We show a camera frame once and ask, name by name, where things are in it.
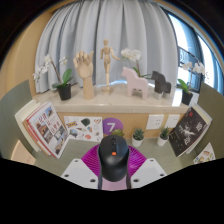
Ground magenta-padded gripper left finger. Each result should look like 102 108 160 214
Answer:
60 145 103 190

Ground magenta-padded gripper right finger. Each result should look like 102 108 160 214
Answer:
126 145 168 190

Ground black computer mouse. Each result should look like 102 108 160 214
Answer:
97 134 130 183

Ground wide white sticker sheet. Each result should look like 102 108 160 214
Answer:
63 115 104 143

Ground red-spined photo magazine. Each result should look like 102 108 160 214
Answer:
26 101 70 160

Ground round purple number sticker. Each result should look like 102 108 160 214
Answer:
102 117 124 137

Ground black book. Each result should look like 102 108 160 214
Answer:
168 106 209 158

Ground beige booklet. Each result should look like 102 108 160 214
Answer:
9 139 37 166

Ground white food sticker sheet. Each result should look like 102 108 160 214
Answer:
192 142 217 165

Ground pale leaning books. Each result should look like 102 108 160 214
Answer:
14 99 44 153

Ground white leaning books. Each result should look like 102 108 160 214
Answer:
191 103 213 154

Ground white orchid in black pot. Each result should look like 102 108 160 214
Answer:
177 60 206 106
120 47 151 79
32 54 74 101

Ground dark horse figurine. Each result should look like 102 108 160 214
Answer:
151 70 172 99

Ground pink horse figurine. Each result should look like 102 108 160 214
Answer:
120 66 150 101

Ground wooden hand model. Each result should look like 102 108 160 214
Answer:
72 50 96 100

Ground wooden artist mannequin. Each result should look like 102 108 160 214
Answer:
100 38 121 93

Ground grey curtain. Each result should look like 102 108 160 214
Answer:
34 0 179 94

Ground white wall socket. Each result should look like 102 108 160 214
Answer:
165 114 181 129
145 114 165 131

